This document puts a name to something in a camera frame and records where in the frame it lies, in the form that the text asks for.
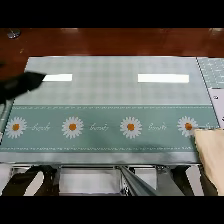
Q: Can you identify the beige shirt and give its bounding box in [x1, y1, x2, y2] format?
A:
[192, 127, 224, 197]

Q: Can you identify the silver frame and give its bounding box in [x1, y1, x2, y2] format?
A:
[0, 161, 224, 197]

